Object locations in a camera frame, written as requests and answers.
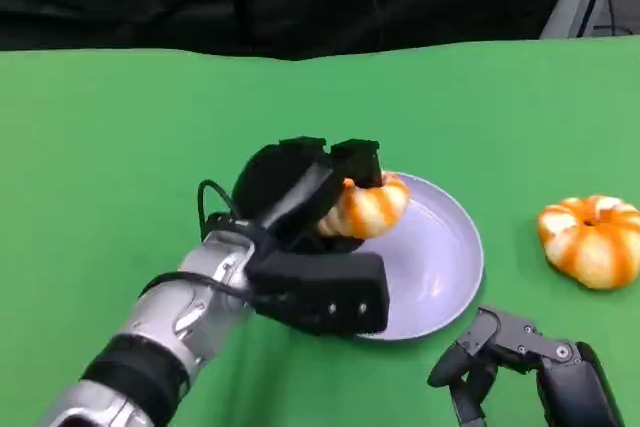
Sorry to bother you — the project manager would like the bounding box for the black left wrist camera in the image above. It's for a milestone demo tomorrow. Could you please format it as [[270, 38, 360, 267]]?
[[246, 250, 390, 339]]

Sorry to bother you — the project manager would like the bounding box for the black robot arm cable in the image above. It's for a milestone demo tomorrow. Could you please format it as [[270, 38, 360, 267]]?
[[139, 179, 266, 301]]

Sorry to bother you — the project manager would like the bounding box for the orange white toy bread roll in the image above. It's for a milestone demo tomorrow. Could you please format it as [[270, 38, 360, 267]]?
[[537, 194, 640, 291], [318, 172, 412, 241]]

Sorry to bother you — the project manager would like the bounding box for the lilac plate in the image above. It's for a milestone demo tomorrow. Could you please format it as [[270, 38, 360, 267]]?
[[344, 171, 485, 341]]

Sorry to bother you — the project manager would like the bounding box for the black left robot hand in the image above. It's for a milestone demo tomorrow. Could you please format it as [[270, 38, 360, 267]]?
[[232, 136, 386, 256]]

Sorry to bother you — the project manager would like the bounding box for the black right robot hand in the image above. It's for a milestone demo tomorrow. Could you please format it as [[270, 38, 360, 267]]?
[[427, 305, 627, 427]]

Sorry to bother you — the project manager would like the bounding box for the green table cloth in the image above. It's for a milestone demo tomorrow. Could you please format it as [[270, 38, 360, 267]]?
[[0, 38, 640, 427]]

